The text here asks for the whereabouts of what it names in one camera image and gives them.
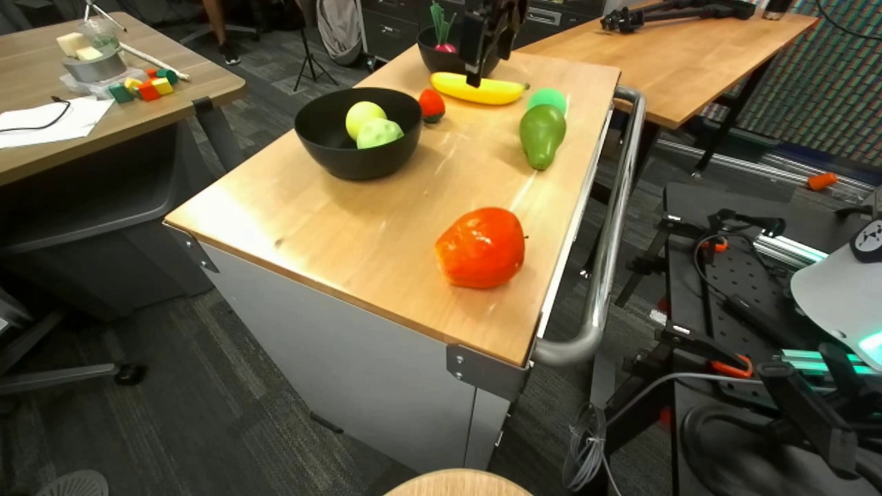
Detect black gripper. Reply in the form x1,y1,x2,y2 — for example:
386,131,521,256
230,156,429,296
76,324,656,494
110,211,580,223
456,0,535,91

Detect yellow toy banana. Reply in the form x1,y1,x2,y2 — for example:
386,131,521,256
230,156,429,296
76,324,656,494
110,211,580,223
429,69,532,111

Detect pale green round toy fruit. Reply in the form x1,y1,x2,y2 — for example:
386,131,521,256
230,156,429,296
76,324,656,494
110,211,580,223
353,118,409,153

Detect yellow round toy fruit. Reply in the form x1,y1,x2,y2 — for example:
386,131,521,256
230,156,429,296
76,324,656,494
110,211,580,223
343,100,389,142

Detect bright green toy ball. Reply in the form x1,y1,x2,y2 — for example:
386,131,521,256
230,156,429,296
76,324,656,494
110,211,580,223
524,87,572,118

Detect small red toy fruit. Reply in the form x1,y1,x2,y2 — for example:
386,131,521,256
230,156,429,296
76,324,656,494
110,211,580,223
418,87,451,125

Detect green toy pear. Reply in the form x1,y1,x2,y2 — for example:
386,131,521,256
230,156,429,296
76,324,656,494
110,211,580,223
517,105,572,175

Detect black folded tripod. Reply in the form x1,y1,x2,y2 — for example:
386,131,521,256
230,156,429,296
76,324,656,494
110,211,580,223
598,0,762,38

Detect light wooden work table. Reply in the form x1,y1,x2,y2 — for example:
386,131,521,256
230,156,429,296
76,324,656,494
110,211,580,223
519,0,823,133

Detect red orange tomato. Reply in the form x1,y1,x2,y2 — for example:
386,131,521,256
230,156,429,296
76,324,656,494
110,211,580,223
433,204,531,292

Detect wooden meeting table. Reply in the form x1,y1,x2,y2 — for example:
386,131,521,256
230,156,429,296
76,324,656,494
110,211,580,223
0,8,248,191

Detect white plastic stick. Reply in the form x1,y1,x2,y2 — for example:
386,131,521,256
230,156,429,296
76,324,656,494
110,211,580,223
120,38,193,83

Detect metal tool cart cabinet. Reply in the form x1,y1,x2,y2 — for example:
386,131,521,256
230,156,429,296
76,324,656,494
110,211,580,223
197,240,532,474

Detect colourful toy blocks cluster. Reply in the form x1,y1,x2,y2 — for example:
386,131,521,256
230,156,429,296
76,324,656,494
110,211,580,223
109,63,183,105

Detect clear plastic container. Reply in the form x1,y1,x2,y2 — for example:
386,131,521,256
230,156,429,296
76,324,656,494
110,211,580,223
56,14,129,87

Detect white rounded machine housing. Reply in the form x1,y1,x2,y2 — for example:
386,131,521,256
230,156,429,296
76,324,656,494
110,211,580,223
788,187,882,370

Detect round wooden stool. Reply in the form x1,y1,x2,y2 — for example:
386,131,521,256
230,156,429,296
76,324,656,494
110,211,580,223
383,466,535,496

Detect white paper sheets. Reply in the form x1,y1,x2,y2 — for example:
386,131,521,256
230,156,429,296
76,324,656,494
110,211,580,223
0,94,120,153

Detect black office chair base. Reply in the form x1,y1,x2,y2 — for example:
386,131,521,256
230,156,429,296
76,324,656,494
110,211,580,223
0,285,150,401

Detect steel cart handle bar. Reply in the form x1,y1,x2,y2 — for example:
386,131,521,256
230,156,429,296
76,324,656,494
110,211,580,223
532,88,649,372

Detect orange handled clamp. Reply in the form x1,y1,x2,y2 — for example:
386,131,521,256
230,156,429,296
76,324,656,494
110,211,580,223
707,354,759,381

